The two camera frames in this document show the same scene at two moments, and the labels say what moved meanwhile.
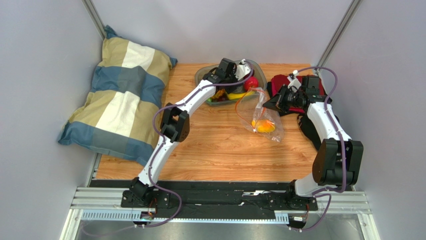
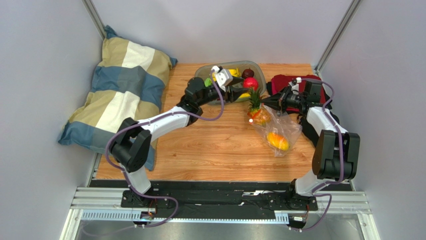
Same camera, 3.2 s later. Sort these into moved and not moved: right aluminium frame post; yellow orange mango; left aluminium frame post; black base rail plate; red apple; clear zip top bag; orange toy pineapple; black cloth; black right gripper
Moved: orange toy pineapple; clear zip top bag; yellow orange mango
Not moved: right aluminium frame post; black base rail plate; black cloth; black right gripper; left aluminium frame post; red apple
